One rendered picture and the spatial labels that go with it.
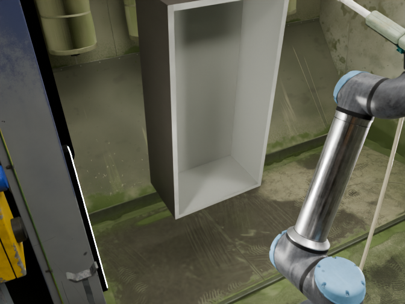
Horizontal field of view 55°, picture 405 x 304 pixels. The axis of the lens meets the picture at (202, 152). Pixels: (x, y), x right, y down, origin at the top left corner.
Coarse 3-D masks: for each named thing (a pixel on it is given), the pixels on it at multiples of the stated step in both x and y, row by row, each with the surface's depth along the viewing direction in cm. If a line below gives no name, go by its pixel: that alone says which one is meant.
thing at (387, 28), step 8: (344, 0) 146; (352, 8) 145; (360, 8) 142; (368, 16) 138; (376, 16) 137; (384, 16) 136; (368, 24) 140; (376, 24) 136; (384, 24) 134; (392, 24) 133; (376, 32) 139; (384, 32) 134; (392, 32) 132; (400, 32) 131; (392, 40) 133; (400, 40) 130
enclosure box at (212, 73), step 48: (144, 0) 167; (192, 0) 154; (240, 0) 204; (288, 0) 175; (144, 48) 184; (192, 48) 206; (240, 48) 220; (144, 96) 206; (192, 96) 224; (240, 96) 235; (192, 144) 246; (240, 144) 253; (192, 192) 240; (240, 192) 240
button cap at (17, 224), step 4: (12, 220) 76; (16, 220) 76; (20, 220) 76; (12, 224) 75; (16, 224) 75; (20, 224) 76; (12, 228) 75; (16, 228) 75; (20, 228) 75; (24, 228) 78; (16, 232) 75; (20, 232) 75; (24, 232) 76; (16, 236) 75; (20, 236) 76; (24, 236) 76; (16, 240) 76; (20, 240) 76; (24, 240) 77
